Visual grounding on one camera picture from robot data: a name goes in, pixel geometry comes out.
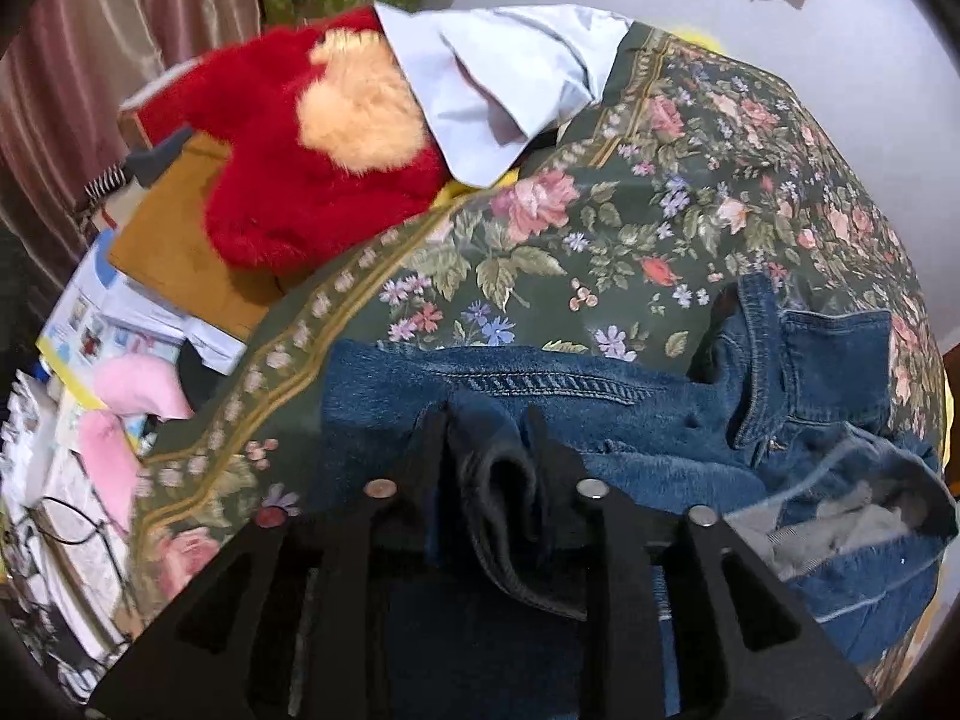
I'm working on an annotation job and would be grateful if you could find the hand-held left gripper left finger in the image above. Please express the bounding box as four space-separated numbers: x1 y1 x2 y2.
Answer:
86 405 452 720

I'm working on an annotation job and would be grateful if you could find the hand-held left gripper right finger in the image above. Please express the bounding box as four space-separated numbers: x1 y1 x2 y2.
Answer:
525 408 878 720

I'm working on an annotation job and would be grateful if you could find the blue denim jacket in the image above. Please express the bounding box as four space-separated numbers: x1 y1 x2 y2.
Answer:
318 273 959 720

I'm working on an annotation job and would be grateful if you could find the pink cloth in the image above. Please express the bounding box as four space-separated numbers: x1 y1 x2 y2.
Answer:
77 351 197 535

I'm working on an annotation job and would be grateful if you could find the green floral blanket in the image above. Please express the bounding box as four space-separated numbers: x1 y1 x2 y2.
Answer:
126 18 950 691

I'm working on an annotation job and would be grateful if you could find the red plush toy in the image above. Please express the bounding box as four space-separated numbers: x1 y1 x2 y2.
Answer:
138 7 452 275

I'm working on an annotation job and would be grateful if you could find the white power strip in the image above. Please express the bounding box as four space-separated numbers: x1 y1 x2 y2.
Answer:
0 367 85 505

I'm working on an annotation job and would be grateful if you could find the dark grey box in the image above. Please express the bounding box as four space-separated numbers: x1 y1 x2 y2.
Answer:
123 125 197 186

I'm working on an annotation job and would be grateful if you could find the light blue shirt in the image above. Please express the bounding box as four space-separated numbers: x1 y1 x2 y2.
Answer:
373 1 632 189

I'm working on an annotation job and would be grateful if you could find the yellow plush object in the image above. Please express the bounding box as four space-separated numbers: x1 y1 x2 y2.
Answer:
666 25 734 55

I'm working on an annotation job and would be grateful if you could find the striped brown curtain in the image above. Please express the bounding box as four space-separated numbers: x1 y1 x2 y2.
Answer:
0 0 265 265

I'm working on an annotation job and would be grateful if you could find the black cable bundle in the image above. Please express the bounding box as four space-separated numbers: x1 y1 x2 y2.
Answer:
21 493 130 595

